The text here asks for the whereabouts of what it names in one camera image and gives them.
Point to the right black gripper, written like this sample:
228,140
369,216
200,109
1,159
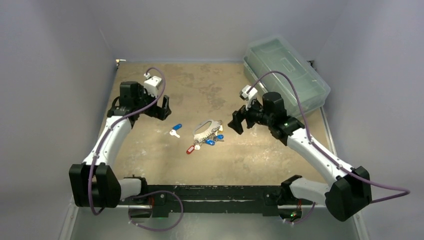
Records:
247,117

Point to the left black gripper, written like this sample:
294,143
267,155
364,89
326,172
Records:
159,112

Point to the metal keyring holder with keys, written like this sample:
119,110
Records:
207,133

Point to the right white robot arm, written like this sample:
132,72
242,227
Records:
346,189

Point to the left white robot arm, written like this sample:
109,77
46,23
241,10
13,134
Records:
93,181

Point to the blue key tag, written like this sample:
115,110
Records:
177,126

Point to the red key tag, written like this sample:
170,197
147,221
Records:
190,149

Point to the clear plastic storage box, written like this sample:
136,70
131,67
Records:
272,64

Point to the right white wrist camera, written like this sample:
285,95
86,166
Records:
249,94

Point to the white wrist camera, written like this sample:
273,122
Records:
152,85
249,94

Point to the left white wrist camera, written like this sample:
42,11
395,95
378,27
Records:
152,85

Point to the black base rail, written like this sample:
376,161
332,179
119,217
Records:
267,200

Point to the aluminium frame rail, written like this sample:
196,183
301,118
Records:
142,222

